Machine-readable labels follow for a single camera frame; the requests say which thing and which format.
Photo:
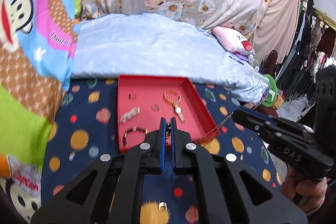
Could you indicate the gold wrist watch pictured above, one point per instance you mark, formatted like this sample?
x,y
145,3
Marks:
x,y
179,110

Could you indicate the person's right hand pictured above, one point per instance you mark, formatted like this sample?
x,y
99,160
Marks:
x,y
302,188

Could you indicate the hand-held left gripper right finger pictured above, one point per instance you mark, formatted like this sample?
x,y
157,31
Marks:
x,y
173,145

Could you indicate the rack of hanging clothes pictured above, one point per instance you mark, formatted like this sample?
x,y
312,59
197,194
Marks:
x,y
304,50

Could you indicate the navy planet print blanket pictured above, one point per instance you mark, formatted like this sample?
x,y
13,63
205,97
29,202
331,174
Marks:
x,y
84,161

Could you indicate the gold hoop earring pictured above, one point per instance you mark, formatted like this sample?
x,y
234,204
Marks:
x,y
160,205

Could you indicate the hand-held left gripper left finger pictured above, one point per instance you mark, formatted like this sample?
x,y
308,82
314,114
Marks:
x,y
162,145

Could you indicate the brown cardboard box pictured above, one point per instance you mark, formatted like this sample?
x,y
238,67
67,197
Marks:
x,y
279,101

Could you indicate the red cardboard box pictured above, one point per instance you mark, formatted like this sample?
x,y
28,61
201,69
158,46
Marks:
x,y
155,113

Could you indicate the pink cartoon pillow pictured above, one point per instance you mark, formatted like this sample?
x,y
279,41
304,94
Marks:
x,y
233,40

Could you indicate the light blue pillow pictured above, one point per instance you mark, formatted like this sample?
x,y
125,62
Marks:
x,y
147,50

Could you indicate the beige curtain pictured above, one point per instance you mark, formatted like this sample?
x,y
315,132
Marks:
x,y
283,19

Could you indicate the cartoon monkey blanket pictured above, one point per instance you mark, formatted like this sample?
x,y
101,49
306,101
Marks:
x,y
34,43

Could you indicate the green cloth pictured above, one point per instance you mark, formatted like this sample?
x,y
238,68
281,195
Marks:
x,y
270,94

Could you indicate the black pen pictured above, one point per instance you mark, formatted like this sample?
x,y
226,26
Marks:
x,y
236,59

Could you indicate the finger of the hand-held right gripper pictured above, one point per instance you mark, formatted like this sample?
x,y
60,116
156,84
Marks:
x,y
246,119
253,111

